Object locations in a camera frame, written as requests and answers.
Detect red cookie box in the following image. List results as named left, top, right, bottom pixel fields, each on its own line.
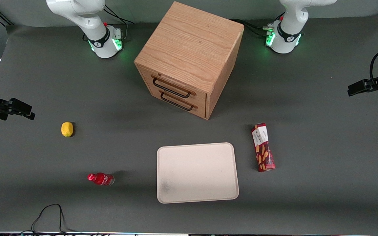
left=251, top=123, right=276, bottom=172

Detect beige plastic tray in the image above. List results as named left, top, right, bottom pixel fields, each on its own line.
left=157, top=142, right=240, bottom=204

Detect yellow lemon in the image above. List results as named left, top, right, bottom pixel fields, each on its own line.
left=61, top=122, right=74, bottom=137

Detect red cola bottle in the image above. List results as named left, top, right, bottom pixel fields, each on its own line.
left=87, top=172, right=115, bottom=187

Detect oak wooden drawer cabinet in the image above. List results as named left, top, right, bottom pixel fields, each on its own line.
left=134, top=1, right=244, bottom=120

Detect thin black looped cable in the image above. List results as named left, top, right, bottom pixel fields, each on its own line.
left=31, top=204, right=98, bottom=235

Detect black left arm base cables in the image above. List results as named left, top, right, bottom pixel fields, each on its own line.
left=230, top=12, right=286, bottom=37

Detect black arm base cables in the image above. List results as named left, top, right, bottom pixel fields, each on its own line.
left=230, top=12, right=286, bottom=37
left=103, top=5, right=136, bottom=40

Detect black right arm base cables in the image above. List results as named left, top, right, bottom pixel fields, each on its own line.
left=103, top=5, right=136, bottom=40

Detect black metal drawer handle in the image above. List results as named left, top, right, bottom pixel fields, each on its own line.
left=159, top=90, right=199, bottom=111
left=152, top=76, right=197, bottom=99

